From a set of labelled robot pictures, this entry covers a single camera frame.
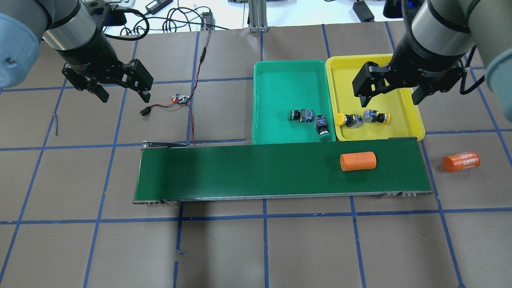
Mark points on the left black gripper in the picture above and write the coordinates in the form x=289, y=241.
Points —
x=88, y=54

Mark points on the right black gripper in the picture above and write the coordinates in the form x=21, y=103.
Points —
x=416, y=56

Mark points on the yellow push button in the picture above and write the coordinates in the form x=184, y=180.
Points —
x=370, y=116
x=352, y=121

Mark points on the plain orange cylinder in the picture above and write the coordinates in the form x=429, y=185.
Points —
x=358, y=161

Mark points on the green push button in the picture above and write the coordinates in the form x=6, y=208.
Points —
x=301, y=115
x=321, y=127

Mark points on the orange cylinder marked 4680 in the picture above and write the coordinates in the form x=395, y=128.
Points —
x=461, y=161

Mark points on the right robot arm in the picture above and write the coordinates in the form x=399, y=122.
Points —
x=454, y=27

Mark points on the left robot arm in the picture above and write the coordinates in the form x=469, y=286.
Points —
x=73, y=28

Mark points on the yellow plastic tray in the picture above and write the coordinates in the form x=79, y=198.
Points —
x=405, y=118

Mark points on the black barrel connector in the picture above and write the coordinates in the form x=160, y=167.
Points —
x=146, y=111

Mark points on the small green circuit board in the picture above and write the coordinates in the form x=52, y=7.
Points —
x=180, y=99

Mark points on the black power adapter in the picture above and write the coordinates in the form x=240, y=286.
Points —
x=155, y=6

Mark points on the black power brick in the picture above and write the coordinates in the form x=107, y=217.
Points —
x=362, y=11

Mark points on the green conveyor belt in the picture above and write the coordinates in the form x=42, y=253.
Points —
x=278, y=171

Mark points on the green plastic tray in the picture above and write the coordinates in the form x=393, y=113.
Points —
x=281, y=87

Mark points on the aluminium profile post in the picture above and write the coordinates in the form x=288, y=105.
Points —
x=257, y=16

